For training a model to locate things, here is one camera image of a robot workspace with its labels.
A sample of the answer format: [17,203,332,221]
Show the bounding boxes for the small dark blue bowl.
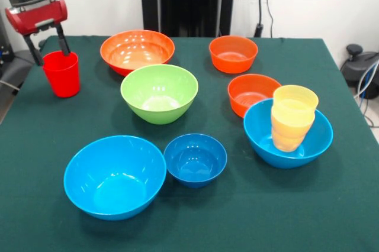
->
[163,133,229,189]

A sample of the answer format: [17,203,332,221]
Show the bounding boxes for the red cup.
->
[41,50,81,98]

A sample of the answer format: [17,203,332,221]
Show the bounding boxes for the white and blue cables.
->
[354,59,379,128]

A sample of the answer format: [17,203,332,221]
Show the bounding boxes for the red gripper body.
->
[4,0,69,38]

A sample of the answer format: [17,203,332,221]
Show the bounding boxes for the black cable with plug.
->
[254,0,265,38]

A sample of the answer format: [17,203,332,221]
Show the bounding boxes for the small plain orange bowl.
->
[208,35,259,75]

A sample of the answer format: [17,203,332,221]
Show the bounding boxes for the large blue bowl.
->
[63,135,167,221]
[243,98,334,170]

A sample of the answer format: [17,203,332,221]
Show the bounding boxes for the large orange bowl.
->
[99,29,176,77]

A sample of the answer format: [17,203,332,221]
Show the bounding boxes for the orange bowl with ringed bottom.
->
[227,73,282,119]

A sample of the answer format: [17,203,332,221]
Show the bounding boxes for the thin black cable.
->
[266,0,275,38]

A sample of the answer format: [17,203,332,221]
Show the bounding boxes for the stack of yellow cups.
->
[271,106,316,153]

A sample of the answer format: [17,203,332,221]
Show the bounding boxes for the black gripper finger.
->
[23,34,45,67]
[55,22,72,57]

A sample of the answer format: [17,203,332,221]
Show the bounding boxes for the translucent yellow cup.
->
[272,85,320,117]

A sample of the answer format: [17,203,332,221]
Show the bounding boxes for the dark green tablecloth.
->
[0,35,379,252]

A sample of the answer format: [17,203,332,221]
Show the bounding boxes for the green bowl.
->
[120,63,200,125]

